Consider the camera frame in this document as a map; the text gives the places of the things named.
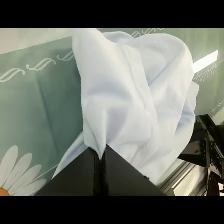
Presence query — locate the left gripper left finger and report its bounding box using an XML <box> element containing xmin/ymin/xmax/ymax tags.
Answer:
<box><xmin>34</xmin><ymin>146</ymin><xmax>102</xmax><ymax>197</ymax></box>

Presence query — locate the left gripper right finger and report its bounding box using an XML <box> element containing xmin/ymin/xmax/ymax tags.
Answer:
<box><xmin>100</xmin><ymin>143</ymin><xmax>167</xmax><ymax>197</ymax></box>

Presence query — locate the white shirt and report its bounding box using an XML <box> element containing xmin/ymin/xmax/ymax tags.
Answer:
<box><xmin>51</xmin><ymin>28</ymin><xmax>200</xmax><ymax>186</ymax></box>

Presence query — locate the silver frame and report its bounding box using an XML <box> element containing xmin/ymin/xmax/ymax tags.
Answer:
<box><xmin>155</xmin><ymin>159</ymin><xmax>210</xmax><ymax>197</ymax></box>

